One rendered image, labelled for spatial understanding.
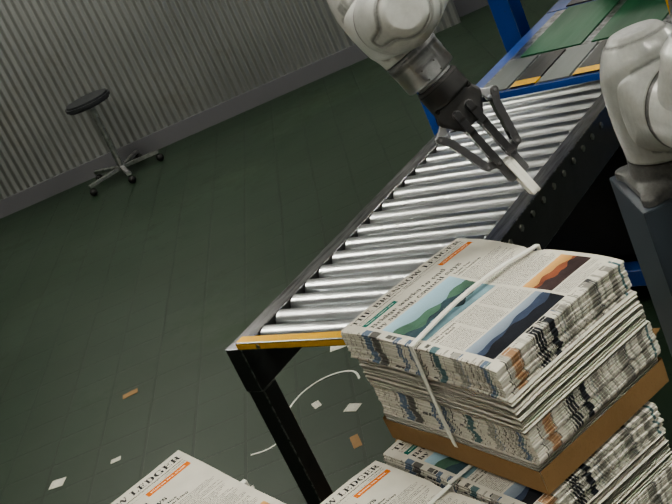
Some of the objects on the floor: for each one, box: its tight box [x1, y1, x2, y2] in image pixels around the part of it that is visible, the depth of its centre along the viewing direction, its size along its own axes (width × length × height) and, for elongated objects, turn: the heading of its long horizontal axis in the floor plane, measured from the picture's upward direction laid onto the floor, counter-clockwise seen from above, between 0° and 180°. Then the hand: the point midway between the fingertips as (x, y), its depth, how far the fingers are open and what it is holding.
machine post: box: [487, 0, 530, 53], centre depth 411 cm, size 9×9×155 cm
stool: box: [65, 88, 164, 196], centre depth 774 cm, size 53×55×59 cm
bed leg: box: [249, 378, 333, 504], centre depth 281 cm, size 6×6×68 cm
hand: (520, 175), depth 181 cm, fingers closed
